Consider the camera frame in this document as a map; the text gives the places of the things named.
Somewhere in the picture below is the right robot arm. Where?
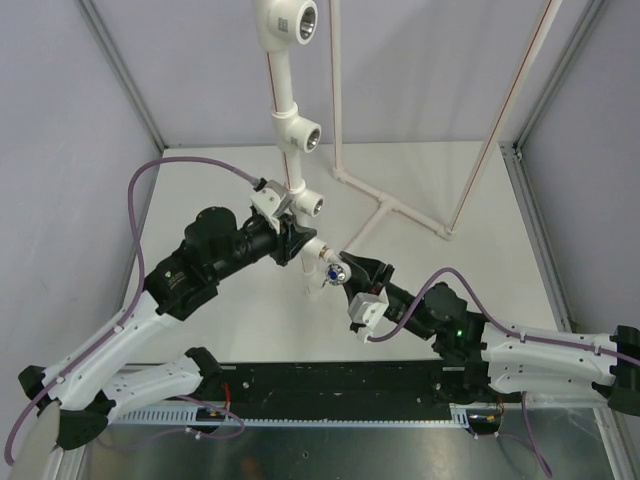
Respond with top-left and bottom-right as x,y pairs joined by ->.
326,252 -> 639,416

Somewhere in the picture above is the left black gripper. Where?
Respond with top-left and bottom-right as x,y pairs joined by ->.
213,214 -> 319,282

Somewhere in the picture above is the aluminium table frame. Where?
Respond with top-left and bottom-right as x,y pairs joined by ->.
53,394 -> 639,479

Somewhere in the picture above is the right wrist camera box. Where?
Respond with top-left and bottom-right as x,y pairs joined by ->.
347,289 -> 389,343

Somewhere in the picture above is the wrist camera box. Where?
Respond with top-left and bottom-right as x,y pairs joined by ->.
250,178 -> 292,219
347,289 -> 389,343

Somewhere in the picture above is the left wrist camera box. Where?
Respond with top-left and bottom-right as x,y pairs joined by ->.
250,178 -> 292,219

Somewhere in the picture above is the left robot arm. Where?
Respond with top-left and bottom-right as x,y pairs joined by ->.
18,207 -> 317,450

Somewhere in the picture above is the white PVC pipe frame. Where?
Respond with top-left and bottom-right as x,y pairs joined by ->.
242,1 -> 559,299

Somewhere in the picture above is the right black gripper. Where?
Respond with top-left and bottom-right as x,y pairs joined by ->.
333,252 -> 434,341

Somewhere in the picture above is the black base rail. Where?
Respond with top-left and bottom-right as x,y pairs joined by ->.
128,360 -> 523,419

